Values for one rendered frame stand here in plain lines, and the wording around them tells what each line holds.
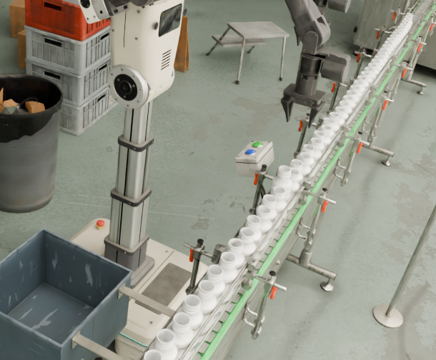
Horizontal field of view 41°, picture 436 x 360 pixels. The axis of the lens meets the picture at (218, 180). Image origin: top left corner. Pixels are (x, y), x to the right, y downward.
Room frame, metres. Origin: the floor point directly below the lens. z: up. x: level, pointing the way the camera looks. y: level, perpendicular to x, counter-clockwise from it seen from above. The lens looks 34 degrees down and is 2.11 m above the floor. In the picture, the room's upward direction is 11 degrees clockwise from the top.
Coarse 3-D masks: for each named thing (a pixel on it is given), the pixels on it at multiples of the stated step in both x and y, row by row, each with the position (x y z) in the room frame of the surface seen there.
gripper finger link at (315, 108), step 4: (296, 96) 1.43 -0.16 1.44; (296, 100) 1.43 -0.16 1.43; (300, 100) 1.43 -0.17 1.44; (304, 100) 1.42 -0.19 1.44; (308, 100) 1.42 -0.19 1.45; (300, 104) 1.43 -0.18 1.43; (304, 104) 1.42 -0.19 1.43; (308, 104) 1.42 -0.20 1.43; (312, 104) 1.43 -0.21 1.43; (316, 104) 1.43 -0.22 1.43; (320, 104) 1.43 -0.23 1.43; (312, 108) 1.41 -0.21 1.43; (316, 108) 1.41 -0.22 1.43; (320, 108) 1.43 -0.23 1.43; (312, 112) 1.42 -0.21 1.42; (316, 112) 1.41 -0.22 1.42; (312, 116) 1.42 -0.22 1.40; (312, 120) 1.44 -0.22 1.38; (308, 128) 1.44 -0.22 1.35
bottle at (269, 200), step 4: (264, 196) 1.35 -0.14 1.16; (268, 196) 1.36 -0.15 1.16; (272, 196) 1.36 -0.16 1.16; (264, 200) 1.34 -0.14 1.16; (268, 200) 1.36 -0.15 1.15; (272, 200) 1.36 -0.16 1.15; (264, 204) 1.33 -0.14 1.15; (268, 204) 1.33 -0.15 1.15; (272, 204) 1.33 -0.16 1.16; (272, 208) 1.33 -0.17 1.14; (256, 212) 1.34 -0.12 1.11; (272, 212) 1.33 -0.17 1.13; (276, 212) 1.35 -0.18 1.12; (272, 216) 1.33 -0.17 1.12; (272, 220) 1.33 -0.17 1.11; (272, 224) 1.33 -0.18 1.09; (268, 240) 1.33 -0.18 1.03
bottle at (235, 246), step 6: (234, 240) 1.14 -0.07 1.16; (240, 240) 1.14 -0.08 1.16; (228, 246) 1.12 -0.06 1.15; (234, 246) 1.14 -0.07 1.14; (240, 246) 1.12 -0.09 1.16; (222, 252) 1.13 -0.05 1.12; (234, 252) 1.11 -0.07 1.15; (240, 252) 1.12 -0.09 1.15; (240, 258) 1.12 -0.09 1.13; (240, 264) 1.11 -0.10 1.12; (240, 270) 1.11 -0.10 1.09; (234, 288) 1.11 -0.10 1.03
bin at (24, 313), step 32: (32, 256) 1.24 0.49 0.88; (64, 256) 1.26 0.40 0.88; (96, 256) 1.22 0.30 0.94; (0, 288) 1.12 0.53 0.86; (32, 288) 1.24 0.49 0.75; (64, 288) 1.26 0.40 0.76; (96, 288) 1.22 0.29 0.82; (128, 288) 1.14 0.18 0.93; (0, 320) 0.96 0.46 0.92; (32, 320) 1.13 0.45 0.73; (64, 320) 1.15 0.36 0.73; (96, 320) 1.03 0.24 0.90; (0, 352) 0.96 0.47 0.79; (32, 352) 0.92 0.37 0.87; (64, 352) 0.91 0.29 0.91; (96, 352) 0.91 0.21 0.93
